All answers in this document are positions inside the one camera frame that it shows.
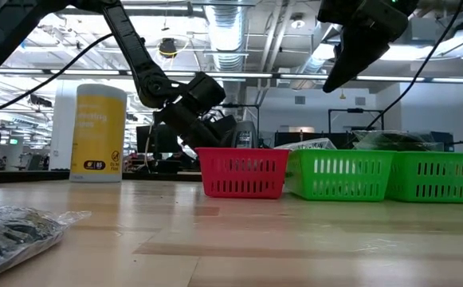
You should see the small black scrunchie packet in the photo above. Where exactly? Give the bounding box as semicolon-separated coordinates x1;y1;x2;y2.
351;129;445;153

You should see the red plastic basket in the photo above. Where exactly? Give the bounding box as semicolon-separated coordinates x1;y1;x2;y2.
194;147;291;199

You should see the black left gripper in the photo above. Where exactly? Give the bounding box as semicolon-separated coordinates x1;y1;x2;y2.
152;103;238;150

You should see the gray travel bottle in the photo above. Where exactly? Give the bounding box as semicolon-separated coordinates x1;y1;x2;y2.
230;120;259;150

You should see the black overhead camera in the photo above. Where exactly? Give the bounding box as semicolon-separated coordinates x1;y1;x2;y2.
158;37;179;60

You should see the vanity pad packet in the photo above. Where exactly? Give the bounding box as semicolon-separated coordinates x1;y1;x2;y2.
284;137;338;151

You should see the long black scrunchies packet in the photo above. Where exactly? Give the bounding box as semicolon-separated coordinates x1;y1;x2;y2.
0;204;92;283

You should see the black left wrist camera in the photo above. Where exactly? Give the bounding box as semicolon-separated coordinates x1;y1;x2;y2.
186;70;228;116

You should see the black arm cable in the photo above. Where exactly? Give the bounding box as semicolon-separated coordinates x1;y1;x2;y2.
0;33;116;115
365;0;463;132

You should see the white pillar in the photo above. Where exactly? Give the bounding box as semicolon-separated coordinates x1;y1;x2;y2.
49;78;81;171

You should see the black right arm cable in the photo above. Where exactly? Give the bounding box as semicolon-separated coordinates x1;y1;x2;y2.
365;0;463;132

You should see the black background monitor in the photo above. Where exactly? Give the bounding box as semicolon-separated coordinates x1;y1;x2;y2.
135;124;182;155

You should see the silver ventilation duct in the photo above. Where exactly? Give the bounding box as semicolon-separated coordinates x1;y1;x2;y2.
203;0;250;73

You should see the green plastic basket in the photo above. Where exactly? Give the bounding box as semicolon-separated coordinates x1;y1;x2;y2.
385;150;463;204
284;148;396;202

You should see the black background rig frame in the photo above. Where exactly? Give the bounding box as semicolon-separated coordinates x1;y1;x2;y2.
328;106;385;136

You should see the yellow wipes canister white lid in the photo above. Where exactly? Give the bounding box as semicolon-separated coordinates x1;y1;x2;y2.
69;82;128;184

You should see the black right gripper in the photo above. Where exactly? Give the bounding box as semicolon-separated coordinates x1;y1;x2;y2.
316;0;420;94

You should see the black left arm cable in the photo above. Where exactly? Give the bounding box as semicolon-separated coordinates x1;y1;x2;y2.
0;33;116;115

